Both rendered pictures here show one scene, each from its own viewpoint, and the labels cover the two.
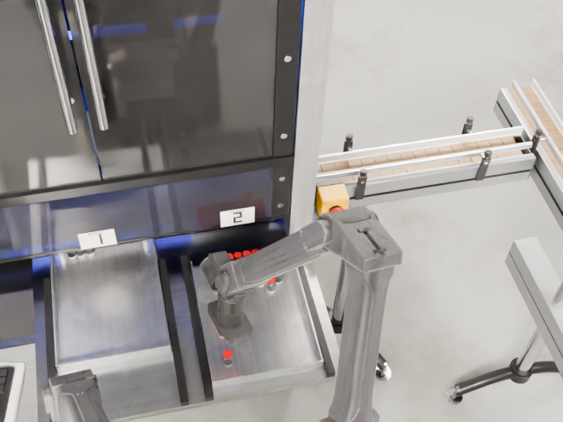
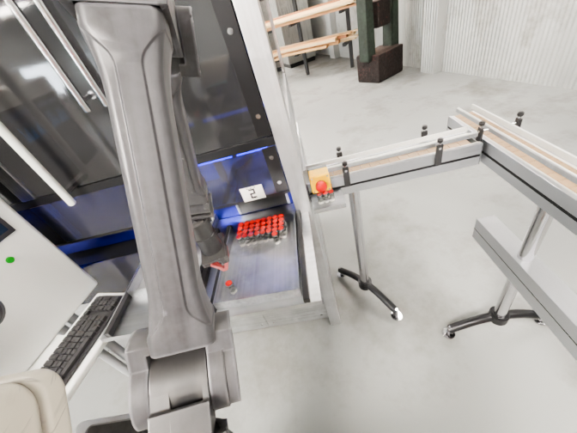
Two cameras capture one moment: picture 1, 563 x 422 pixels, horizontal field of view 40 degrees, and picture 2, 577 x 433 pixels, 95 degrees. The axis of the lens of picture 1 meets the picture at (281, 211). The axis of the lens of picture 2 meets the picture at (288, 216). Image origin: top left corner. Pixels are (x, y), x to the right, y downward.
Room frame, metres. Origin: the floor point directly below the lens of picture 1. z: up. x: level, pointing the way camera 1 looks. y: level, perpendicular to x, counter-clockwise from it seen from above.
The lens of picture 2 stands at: (0.46, -0.34, 1.52)
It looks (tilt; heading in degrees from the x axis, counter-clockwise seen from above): 38 degrees down; 25
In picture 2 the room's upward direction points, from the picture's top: 18 degrees counter-clockwise
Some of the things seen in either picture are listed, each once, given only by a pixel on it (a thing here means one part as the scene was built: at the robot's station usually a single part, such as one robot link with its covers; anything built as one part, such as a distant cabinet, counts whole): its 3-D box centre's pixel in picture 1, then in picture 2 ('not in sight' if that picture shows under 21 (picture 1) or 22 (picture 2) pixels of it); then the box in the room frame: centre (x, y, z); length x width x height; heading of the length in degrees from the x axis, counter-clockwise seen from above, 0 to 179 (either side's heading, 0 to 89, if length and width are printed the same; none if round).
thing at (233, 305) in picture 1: (229, 295); (199, 225); (0.87, 0.10, 1.15); 0.07 x 0.06 x 0.07; 29
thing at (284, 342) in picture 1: (254, 312); (260, 255); (0.99, 0.05, 0.90); 0.34 x 0.26 x 0.04; 15
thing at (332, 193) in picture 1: (331, 199); (319, 179); (1.28, -0.13, 1.00); 0.08 x 0.07 x 0.07; 15
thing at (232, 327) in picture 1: (230, 312); (209, 243); (0.87, 0.10, 1.09); 0.10 x 0.07 x 0.07; 30
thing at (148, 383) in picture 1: (182, 316); (219, 261); (0.98, 0.23, 0.87); 0.70 x 0.48 x 0.02; 105
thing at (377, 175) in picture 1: (414, 162); (385, 160); (1.49, -0.37, 0.92); 0.69 x 0.15 x 0.16; 105
